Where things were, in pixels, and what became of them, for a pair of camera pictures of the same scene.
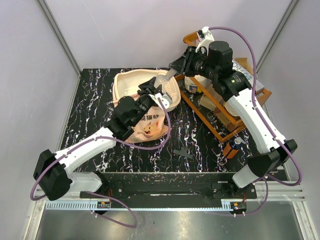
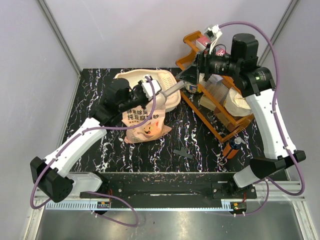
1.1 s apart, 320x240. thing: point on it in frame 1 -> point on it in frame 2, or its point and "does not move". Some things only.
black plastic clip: x=183 y=152 does not move
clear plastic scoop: x=160 y=79 -> x=161 y=99
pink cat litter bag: x=153 y=128 does not move
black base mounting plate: x=184 y=186 does not move
